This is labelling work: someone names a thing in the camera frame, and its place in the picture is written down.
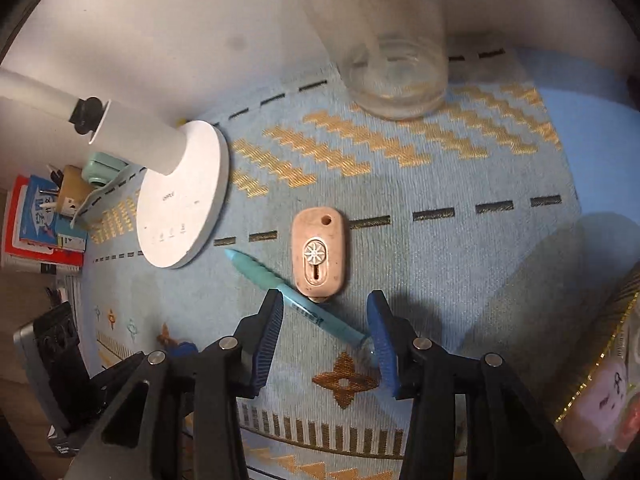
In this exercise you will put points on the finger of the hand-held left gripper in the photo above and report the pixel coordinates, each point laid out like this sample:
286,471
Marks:
182,350

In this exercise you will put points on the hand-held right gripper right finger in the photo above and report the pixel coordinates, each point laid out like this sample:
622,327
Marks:
385,350

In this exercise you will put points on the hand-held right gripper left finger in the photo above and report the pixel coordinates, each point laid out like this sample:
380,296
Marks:
267,340

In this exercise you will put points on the teal pen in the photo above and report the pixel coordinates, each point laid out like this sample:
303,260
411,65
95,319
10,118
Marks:
310,312

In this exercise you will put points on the ribbed glass plate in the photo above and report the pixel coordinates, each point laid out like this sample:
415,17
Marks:
622,285

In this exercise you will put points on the stack of books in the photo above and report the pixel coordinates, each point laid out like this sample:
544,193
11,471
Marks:
12,230

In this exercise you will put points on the white desk lamp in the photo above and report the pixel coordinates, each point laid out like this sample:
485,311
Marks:
185,195

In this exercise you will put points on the beige pen holder cup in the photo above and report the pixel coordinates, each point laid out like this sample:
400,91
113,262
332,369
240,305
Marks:
72,190

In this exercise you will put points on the blue patterned mat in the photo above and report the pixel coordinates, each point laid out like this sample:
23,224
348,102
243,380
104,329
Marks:
450,170

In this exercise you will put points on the clear water bottle blue lid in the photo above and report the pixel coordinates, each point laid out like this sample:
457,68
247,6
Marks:
395,35

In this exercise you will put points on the mint green instant camera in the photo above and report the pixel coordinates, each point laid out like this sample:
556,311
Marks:
100,170

